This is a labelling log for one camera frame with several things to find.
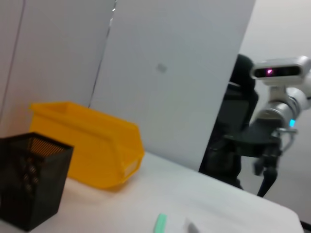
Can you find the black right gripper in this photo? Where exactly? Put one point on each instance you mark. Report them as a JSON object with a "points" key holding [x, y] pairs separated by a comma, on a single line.
{"points": [[255, 140]]}

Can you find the yellow plastic storage bin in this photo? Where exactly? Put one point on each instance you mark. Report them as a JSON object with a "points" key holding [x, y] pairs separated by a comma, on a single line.
{"points": [[97, 145]]}

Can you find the black mesh pen holder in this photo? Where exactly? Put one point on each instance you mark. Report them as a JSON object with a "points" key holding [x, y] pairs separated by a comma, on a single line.
{"points": [[31, 184]]}

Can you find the right wrist camera silver housing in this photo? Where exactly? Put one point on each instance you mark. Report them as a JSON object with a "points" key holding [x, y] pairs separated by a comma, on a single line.
{"points": [[279, 70]]}

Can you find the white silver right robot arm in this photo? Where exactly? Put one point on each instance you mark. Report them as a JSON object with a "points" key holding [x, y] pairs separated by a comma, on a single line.
{"points": [[286, 106]]}

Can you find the black office chair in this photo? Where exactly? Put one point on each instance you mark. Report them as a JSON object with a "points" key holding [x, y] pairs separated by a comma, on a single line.
{"points": [[235, 109]]}

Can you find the green pen with white clip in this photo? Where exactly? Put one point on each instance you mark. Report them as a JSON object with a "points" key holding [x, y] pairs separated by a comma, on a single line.
{"points": [[160, 223]]}

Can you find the grey marker pen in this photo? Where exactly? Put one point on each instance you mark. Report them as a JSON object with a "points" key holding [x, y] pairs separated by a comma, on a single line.
{"points": [[192, 228]]}

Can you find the white partition board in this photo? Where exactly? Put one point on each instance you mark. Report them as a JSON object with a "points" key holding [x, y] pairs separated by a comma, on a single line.
{"points": [[170, 85]]}

